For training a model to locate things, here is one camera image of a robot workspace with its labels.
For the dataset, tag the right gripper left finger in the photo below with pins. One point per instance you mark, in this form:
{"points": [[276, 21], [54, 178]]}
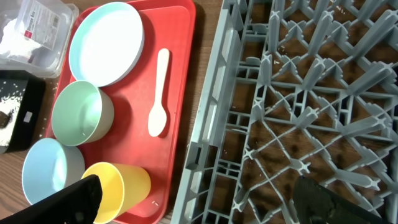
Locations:
{"points": [[78, 203]]}

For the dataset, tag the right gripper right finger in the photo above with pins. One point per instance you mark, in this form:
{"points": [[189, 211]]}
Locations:
{"points": [[316, 204]]}

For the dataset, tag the yellow cup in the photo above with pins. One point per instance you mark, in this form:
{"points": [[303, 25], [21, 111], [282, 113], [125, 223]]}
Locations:
{"points": [[123, 187]]}

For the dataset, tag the light blue bowl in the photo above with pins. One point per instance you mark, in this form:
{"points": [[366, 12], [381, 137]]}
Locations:
{"points": [[50, 167]]}

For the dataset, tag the green bowl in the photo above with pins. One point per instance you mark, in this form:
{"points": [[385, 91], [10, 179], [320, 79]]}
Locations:
{"points": [[82, 113]]}

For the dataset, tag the brown food scrap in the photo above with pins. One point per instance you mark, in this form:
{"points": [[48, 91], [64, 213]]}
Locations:
{"points": [[4, 119]]}

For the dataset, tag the pile of white rice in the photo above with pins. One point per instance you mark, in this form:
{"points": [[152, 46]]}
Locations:
{"points": [[12, 92]]}

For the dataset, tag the light blue plate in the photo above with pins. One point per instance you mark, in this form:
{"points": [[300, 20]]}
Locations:
{"points": [[107, 44]]}

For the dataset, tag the white tissue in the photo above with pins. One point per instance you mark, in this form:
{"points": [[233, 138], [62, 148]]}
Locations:
{"points": [[15, 44]]}

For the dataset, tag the grey dishwasher rack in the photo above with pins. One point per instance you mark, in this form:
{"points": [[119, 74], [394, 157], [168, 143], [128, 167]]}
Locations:
{"points": [[294, 88]]}

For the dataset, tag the black waste tray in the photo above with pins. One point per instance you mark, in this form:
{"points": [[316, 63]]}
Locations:
{"points": [[29, 111]]}

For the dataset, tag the clear plastic waste bin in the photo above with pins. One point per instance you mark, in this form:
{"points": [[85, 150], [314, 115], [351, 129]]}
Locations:
{"points": [[48, 23]]}

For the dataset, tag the white plastic spoon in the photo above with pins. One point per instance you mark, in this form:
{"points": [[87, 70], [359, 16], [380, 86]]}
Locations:
{"points": [[157, 116]]}

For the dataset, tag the red serving tray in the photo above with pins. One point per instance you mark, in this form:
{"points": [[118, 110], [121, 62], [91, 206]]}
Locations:
{"points": [[167, 24]]}

